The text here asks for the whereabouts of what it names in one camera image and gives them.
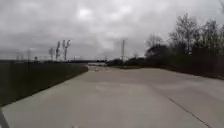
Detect lattice pylon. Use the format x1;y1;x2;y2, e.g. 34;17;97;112
120;39;126;63

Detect distant tree line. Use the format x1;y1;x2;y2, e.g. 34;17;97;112
0;58;109;65

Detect dark clump of trees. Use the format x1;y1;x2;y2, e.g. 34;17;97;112
108;13;224;80

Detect grey concrete path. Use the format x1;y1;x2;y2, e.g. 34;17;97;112
0;64;224;128

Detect low white building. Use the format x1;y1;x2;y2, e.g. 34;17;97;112
87;61;108;67

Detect dark grass field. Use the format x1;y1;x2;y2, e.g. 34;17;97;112
0;62;90;107

